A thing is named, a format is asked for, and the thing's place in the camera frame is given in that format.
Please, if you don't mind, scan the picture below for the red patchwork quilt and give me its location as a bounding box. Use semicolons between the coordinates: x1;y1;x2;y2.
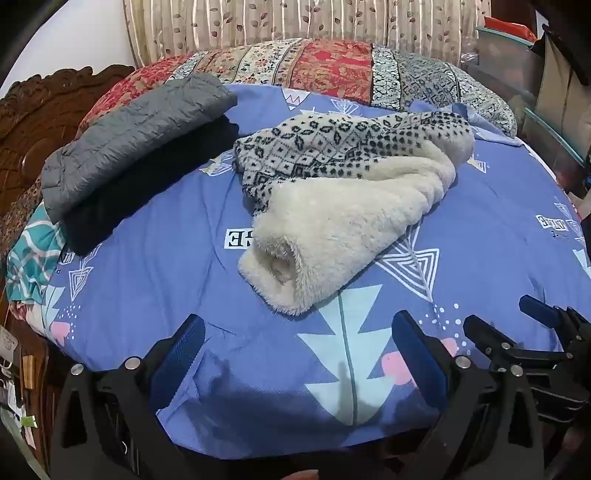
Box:
76;38;518;139

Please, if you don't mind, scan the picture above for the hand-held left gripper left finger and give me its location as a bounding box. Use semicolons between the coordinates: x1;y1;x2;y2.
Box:
50;314;208;480

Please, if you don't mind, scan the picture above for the white black patterned fleece sweater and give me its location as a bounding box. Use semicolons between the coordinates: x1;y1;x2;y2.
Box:
233;111;476;317

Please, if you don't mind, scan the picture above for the teal white patterned pillow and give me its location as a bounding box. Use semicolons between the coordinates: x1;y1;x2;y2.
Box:
4;203;68;319

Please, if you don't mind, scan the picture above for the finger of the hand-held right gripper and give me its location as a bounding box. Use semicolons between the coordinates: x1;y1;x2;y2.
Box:
463;315;573;374
518;294;591;356

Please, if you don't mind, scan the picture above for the blue printed bedsheet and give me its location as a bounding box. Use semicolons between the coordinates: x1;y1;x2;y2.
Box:
41;83;591;453

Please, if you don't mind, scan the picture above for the black folded garment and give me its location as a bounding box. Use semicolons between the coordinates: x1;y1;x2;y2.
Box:
60;115;241;257

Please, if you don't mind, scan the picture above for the beige leaf-print curtain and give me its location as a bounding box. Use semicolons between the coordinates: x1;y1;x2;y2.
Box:
122;0;492;70

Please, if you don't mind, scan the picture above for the clear storage box teal lid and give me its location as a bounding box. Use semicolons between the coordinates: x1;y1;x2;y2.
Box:
524;108;591;195
475;23;541;107

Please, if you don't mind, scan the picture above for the wooden bedside cabinet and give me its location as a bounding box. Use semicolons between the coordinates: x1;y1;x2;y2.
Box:
0;323;54;469

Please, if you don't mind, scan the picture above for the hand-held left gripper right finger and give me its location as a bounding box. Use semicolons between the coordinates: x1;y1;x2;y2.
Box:
392;310;546;480

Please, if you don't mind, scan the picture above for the beige fabric bag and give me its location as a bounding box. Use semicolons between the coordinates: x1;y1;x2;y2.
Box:
536;23;591;148

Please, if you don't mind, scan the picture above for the grey quilted puffer jacket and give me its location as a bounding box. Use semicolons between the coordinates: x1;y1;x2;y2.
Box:
41;74;238;224

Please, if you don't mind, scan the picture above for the carved wooden headboard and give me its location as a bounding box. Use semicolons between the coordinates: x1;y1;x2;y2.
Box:
0;65;134;217

